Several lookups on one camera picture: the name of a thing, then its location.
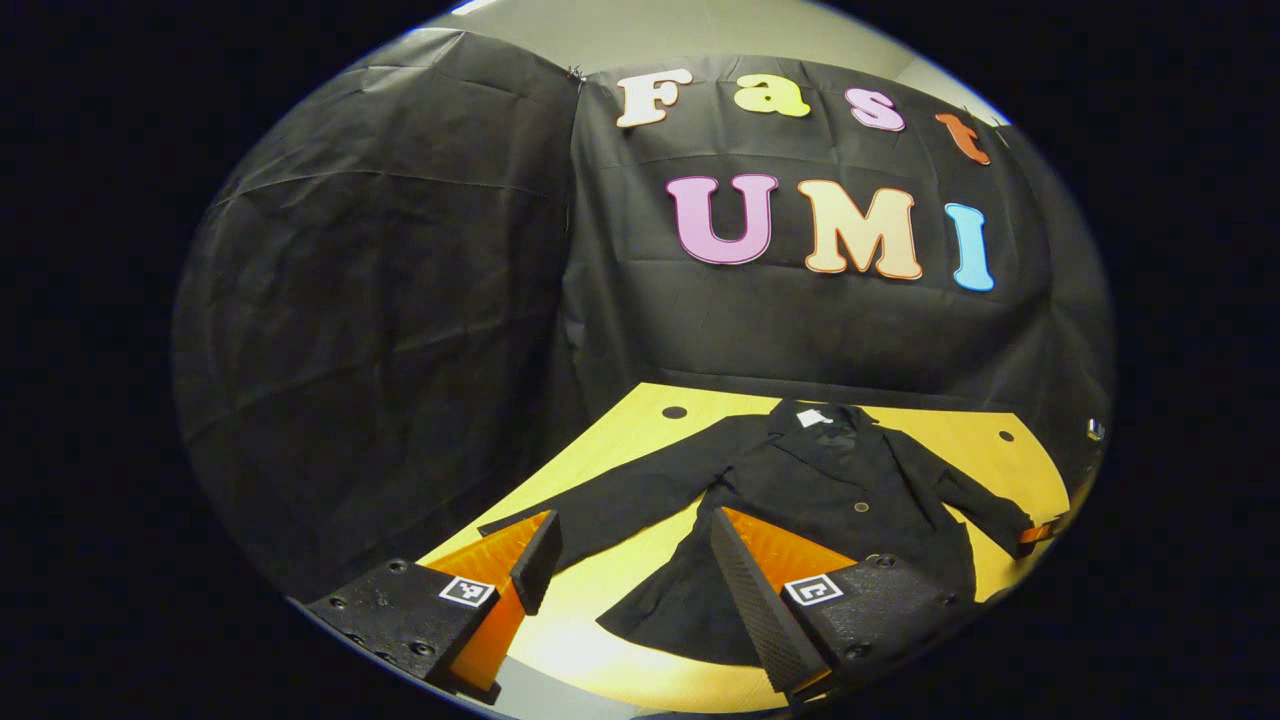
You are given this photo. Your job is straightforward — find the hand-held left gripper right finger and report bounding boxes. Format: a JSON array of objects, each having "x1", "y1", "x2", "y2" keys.
[{"x1": 708, "y1": 506, "x2": 976, "y2": 709}]

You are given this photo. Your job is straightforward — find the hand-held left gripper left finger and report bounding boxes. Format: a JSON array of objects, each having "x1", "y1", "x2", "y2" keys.
[{"x1": 305, "y1": 510, "x2": 563, "y2": 706}]

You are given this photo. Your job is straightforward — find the black backdrop cloth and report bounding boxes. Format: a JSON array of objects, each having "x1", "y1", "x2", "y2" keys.
[{"x1": 170, "y1": 28, "x2": 1116, "y2": 601}]

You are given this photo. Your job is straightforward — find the black coat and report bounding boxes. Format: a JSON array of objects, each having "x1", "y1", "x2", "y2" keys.
[{"x1": 478, "y1": 398, "x2": 1036, "y2": 669}]

